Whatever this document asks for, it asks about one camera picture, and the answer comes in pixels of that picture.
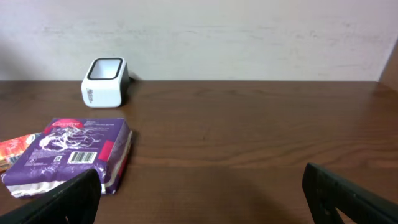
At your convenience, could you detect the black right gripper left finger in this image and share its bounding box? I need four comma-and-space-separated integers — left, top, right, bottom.
1, 169, 101, 224

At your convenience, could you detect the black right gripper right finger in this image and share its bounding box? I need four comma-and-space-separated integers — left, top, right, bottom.
302, 163, 397, 224

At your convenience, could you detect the purple Carefree pad pack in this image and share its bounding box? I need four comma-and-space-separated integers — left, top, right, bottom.
1, 118, 133, 198

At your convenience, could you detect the orange Kleenex tissue pack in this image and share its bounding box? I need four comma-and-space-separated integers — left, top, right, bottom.
1, 133, 40, 172

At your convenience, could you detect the white barcode scanner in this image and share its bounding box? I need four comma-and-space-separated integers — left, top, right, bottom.
81, 57, 130, 108

